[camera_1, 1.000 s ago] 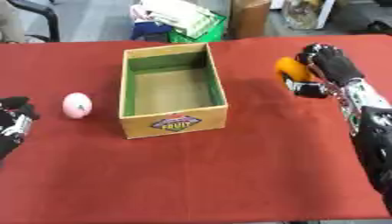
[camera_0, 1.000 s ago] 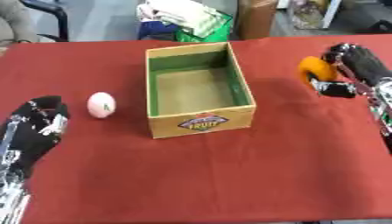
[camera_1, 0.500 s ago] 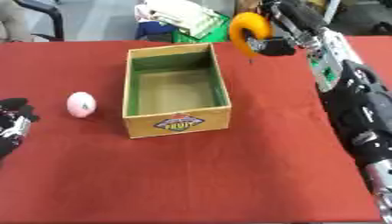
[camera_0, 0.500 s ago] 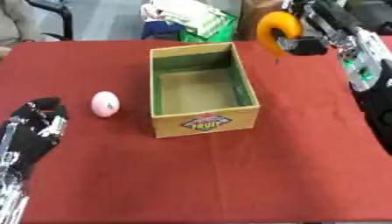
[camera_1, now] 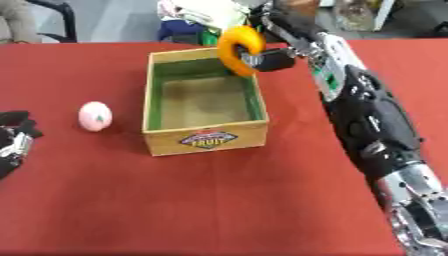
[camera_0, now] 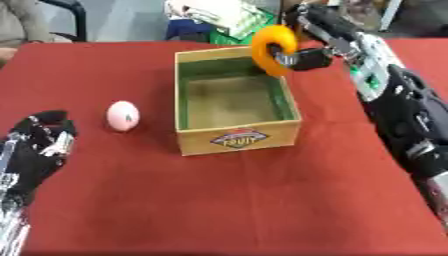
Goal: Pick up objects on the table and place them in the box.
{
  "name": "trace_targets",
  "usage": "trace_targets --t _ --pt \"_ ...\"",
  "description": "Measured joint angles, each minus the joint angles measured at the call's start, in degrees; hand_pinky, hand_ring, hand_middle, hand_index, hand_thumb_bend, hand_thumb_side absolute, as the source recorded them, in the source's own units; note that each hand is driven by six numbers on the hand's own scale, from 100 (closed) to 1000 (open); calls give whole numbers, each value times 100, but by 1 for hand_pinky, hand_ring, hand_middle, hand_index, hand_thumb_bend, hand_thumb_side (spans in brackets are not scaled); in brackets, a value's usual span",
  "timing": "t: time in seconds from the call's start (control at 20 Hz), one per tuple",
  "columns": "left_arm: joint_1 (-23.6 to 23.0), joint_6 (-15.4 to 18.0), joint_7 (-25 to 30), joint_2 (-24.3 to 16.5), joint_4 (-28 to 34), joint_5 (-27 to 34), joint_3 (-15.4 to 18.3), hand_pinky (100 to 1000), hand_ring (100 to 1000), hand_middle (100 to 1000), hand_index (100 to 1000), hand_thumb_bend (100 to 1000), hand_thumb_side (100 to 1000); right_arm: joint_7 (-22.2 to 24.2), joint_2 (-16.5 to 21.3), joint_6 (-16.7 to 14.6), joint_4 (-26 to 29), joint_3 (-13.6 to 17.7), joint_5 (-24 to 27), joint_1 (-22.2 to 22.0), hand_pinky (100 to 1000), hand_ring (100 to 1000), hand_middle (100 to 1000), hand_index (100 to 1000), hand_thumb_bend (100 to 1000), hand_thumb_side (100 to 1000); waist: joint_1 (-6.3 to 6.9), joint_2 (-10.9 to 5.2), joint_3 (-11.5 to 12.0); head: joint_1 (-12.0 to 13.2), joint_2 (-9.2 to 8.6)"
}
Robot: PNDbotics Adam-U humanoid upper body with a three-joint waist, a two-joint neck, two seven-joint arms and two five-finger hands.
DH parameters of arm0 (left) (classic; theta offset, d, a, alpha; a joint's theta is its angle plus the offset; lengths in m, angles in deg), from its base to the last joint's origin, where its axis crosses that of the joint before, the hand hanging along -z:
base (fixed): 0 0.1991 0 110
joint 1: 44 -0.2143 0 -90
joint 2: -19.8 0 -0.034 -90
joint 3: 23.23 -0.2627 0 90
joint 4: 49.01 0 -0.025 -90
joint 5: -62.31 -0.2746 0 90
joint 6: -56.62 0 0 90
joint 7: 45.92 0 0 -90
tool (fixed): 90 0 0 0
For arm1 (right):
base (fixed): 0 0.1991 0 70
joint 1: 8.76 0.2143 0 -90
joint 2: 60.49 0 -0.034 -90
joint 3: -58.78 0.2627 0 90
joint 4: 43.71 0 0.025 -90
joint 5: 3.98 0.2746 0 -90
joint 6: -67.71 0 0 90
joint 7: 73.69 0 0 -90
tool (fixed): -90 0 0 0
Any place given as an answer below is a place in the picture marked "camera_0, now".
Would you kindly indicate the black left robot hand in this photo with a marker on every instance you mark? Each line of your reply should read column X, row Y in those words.
column 32, row 156

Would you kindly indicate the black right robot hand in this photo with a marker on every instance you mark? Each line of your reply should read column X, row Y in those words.
column 326, row 26

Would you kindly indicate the silver and black right robot arm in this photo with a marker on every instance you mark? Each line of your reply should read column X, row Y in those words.
column 402, row 106

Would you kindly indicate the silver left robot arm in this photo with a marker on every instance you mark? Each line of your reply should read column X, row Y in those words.
column 9, row 230

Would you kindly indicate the tan cardboard box green inside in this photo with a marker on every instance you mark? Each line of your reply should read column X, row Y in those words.
column 233, row 103

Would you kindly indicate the green crate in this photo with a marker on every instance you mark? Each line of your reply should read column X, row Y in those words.
column 233, row 36

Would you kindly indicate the pink toy egg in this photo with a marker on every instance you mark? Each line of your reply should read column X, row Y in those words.
column 122, row 115

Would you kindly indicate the person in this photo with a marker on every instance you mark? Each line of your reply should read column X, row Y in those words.
column 20, row 25

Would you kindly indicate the black chair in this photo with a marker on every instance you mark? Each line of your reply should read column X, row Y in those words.
column 73, row 16

